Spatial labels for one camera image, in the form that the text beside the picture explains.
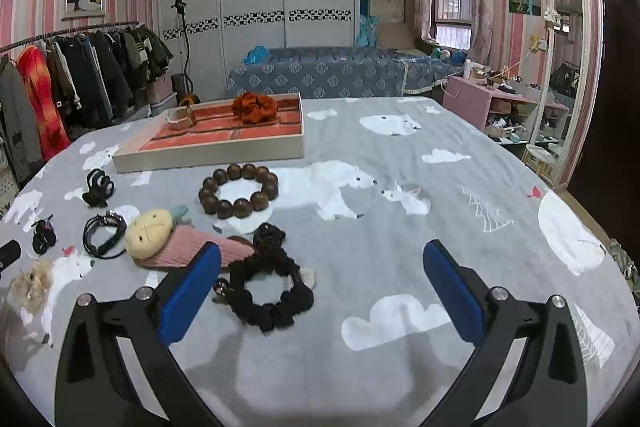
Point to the jewelry tray with red lining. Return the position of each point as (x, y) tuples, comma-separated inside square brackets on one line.
[(200, 157)]

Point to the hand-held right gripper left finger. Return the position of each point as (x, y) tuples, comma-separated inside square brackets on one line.
[(190, 287)]

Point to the orange scrunchie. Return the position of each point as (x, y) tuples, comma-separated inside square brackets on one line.
[(255, 107)]

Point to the white framed standing mirror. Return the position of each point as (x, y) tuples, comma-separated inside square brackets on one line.
[(565, 82)]

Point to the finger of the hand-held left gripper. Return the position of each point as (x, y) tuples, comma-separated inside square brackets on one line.
[(9, 252)]

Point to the silver metal bangle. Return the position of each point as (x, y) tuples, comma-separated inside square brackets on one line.
[(175, 120)]

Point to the pink storage box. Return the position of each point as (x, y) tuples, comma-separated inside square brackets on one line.
[(161, 87)]

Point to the bed with blue patterned cover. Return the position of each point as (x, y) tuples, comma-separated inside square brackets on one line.
[(325, 77)]

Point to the pineapple plush hair accessory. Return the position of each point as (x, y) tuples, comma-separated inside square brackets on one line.
[(147, 232)]

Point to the white stool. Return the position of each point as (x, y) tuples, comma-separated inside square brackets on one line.
[(539, 154)]

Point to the clothes rack with hanging clothes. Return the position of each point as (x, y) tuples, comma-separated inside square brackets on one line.
[(100, 67)]

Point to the blue hanging garment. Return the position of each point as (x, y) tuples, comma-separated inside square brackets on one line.
[(367, 22)]

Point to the dark wooden door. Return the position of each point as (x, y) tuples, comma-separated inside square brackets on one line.
[(610, 107)]

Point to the pink desk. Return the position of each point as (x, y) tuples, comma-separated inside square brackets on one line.
[(467, 99)]

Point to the black scrunchie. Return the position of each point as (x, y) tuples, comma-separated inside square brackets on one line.
[(285, 307)]

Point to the white storage box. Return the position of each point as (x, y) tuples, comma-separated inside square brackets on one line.
[(164, 106)]

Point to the beige scrunchie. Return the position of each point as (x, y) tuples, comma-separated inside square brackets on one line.
[(30, 289)]

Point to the black looped claw clip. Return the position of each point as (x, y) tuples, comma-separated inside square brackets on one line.
[(97, 192)]

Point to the garment steamer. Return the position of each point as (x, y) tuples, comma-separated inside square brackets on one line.
[(180, 84)]

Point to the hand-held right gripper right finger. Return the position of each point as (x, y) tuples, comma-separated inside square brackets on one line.
[(452, 292)]

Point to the black hair clip colourful trim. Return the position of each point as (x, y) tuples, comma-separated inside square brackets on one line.
[(42, 239)]

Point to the blue plastic bag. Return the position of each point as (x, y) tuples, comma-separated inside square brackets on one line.
[(257, 55)]

